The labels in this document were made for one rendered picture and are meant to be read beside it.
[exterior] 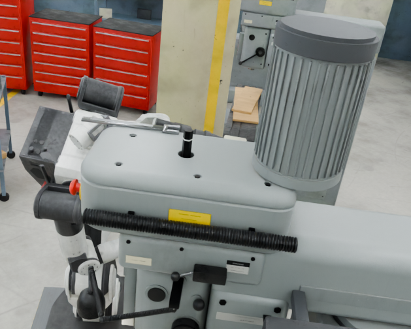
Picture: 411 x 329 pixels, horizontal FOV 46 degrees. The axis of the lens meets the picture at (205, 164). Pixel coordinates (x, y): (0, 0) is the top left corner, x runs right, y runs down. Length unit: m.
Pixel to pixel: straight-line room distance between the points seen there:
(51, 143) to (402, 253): 1.09
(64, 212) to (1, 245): 2.41
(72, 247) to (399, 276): 1.01
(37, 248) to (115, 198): 2.84
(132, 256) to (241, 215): 0.28
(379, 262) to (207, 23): 1.90
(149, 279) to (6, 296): 2.38
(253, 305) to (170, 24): 1.91
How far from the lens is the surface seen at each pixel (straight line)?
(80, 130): 1.52
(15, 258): 3.79
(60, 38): 6.12
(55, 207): 1.54
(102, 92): 1.73
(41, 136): 1.66
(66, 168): 1.59
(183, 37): 2.79
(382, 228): 1.23
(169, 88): 2.88
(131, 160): 1.05
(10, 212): 4.27
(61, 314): 2.55
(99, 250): 1.79
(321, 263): 1.12
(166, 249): 1.10
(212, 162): 1.07
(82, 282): 2.02
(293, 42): 0.93
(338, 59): 0.92
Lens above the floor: 2.40
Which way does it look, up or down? 29 degrees down
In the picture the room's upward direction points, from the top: 7 degrees clockwise
